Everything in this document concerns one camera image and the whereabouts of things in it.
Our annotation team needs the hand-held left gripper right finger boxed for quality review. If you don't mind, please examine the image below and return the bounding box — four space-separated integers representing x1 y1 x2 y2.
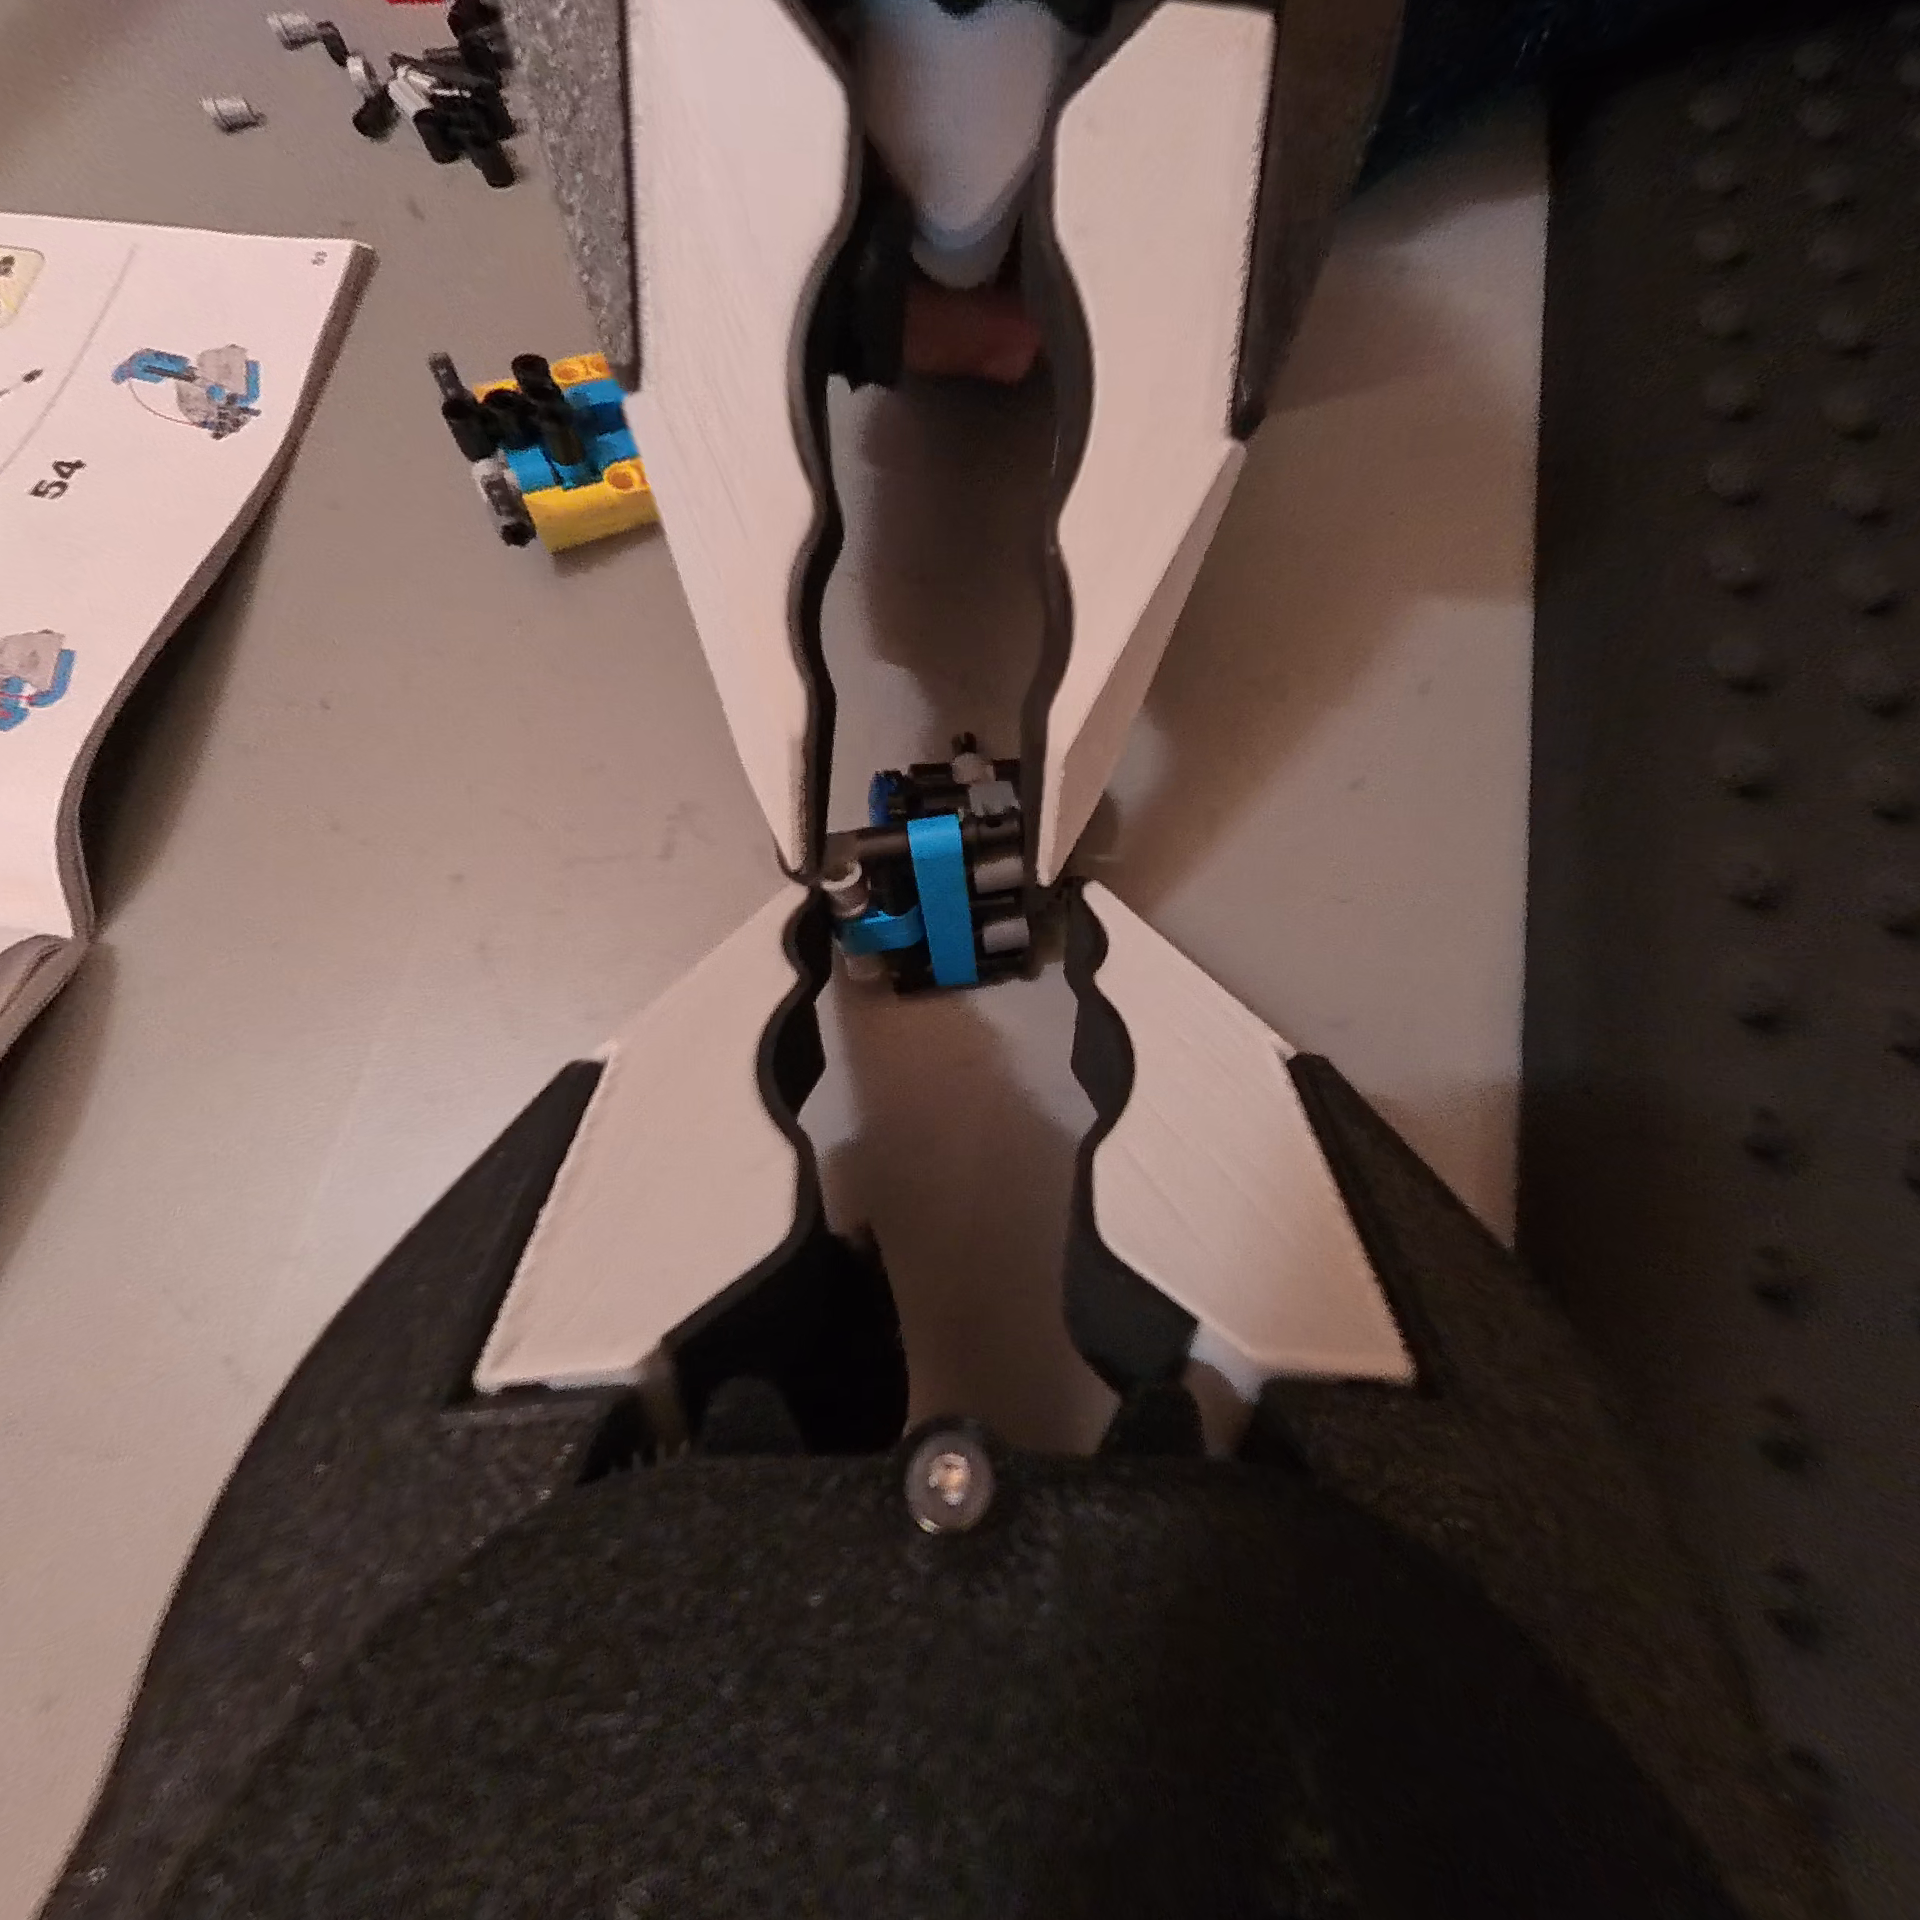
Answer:
1057 877 1418 1399

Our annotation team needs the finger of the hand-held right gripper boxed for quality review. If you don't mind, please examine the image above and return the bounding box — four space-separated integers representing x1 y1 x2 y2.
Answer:
619 0 872 877
1030 0 1287 877

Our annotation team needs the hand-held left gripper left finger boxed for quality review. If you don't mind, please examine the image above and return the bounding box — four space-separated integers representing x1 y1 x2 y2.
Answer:
474 885 836 1399

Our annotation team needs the yellow blue brick assembly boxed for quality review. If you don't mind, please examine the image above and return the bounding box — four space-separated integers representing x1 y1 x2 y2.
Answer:
421 346 669 557

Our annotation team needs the black blue brick assembly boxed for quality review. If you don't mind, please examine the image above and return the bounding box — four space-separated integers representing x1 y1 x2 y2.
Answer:
825 734 1097 999

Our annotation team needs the grey desk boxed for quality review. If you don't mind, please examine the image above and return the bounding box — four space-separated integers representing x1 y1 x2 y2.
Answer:
0 0 1561 1920

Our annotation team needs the person's right hand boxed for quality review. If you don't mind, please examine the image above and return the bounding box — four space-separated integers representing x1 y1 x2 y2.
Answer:
894 278 1050 384

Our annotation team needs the pile of loose brick parts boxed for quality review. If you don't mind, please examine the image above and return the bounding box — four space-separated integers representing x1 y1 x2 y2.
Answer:
206 0 519 188

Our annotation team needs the building instruction booklet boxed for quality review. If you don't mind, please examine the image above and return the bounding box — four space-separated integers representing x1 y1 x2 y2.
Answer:
0 212 376 1050

